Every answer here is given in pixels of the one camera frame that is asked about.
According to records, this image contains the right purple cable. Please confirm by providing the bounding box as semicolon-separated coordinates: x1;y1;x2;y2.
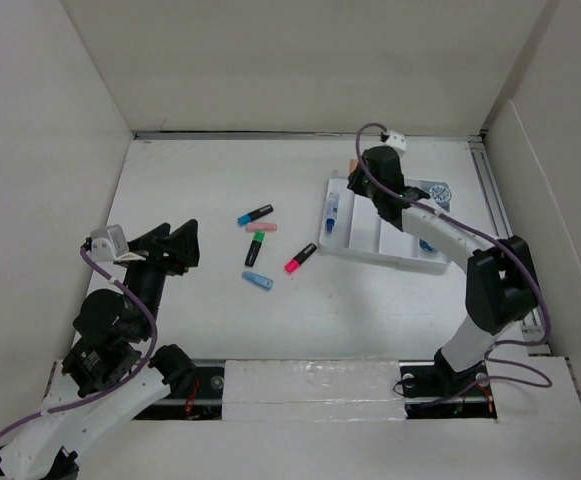
354;122;554;405

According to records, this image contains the pink translucent marker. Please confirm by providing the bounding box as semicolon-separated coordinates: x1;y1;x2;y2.
245;222;278;233

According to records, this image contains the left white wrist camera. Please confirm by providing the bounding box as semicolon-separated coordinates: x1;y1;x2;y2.
85;225;145;263

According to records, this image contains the blue cap black highlighter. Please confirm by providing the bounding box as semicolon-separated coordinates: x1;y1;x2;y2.
237;204;274;226

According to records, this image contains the white divided organizer tray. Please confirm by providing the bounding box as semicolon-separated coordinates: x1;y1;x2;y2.
318;170;450;272

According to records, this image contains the light blue translucent marker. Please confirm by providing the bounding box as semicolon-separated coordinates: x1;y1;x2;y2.
242;271;274;291

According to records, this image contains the green cap black highlighter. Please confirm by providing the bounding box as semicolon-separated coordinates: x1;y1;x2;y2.
244;231;265;267

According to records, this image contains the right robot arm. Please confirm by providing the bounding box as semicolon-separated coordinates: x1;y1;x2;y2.
347;144;545;408

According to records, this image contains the aluminium rail right side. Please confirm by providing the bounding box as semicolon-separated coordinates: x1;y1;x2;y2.
468;138;544;342

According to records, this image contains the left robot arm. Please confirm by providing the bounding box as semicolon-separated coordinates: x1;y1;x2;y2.
0;219;200;479

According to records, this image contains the white foam block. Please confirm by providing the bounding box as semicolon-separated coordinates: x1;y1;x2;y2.
222;359;406;423

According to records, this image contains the aluminium rail back edge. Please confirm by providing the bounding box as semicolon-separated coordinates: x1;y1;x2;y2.
134;130;483;142

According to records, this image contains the pink cap black highlighter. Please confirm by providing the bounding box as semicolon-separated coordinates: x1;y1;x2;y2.
284;243;317;274

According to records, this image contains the blue round jar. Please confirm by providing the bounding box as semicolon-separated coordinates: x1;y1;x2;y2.
419;239;439;254
428;183;452;210

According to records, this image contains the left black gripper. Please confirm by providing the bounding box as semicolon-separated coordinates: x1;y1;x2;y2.
120;217;199;337

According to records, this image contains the clear glue bottle blue cap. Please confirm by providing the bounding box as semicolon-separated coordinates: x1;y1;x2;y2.
324;191;340;234

